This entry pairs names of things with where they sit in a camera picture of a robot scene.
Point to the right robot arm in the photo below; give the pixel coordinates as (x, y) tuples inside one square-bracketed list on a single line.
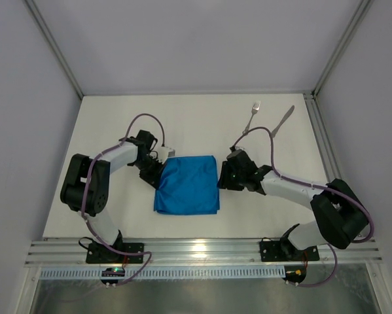
[(301, 236)]

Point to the left aluminium frame post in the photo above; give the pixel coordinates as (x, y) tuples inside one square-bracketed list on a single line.
[(46, 32)]

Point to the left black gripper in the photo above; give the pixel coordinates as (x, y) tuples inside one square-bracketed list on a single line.
[(153, 174)]

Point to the right controller board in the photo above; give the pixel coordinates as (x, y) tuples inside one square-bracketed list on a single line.
[(294, 275)]

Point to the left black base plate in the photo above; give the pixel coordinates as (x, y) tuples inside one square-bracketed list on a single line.
[(99, 254)]

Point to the aluminium front rail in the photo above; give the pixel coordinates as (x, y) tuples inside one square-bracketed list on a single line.
[(186, 252)]

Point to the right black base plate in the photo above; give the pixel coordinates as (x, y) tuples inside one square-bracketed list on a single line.
[(276, 250)]

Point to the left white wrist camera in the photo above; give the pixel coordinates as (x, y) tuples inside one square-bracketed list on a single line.
[(164, 153)]

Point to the right side aluminium rail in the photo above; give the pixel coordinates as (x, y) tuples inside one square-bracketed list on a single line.
[(330, 157)]

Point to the left controller board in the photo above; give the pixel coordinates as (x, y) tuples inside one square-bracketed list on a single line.
[(111, 277)]

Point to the aluminium rail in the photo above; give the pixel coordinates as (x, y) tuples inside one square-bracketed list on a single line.
[(186, 252), (330, 157)]

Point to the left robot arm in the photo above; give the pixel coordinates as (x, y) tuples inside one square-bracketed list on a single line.
[(85, 190)]

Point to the controller board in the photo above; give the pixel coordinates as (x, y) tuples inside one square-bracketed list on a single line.
[(111, 277), (294, 275)]

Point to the right aluminium frame post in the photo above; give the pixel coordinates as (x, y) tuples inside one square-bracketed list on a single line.
[(348, 34)]

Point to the silver fork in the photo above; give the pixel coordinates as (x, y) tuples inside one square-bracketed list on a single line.
[(254, 110)]

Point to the slotted cable duct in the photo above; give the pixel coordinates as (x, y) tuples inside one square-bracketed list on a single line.
[(166, 272)]

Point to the silver table knife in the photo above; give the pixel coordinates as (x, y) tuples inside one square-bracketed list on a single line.
[(283, 120)]

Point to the blue cloth napkin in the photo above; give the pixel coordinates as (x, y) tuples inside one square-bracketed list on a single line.
[(188, 186)]

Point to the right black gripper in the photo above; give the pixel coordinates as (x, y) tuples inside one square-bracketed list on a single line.
[(230, 176)]

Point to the aluminium frame post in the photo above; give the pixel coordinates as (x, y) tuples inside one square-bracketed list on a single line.
[(46, 32), (348, 34)]

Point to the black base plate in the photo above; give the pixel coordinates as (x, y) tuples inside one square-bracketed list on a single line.
[(99, 254), (276, 250)]

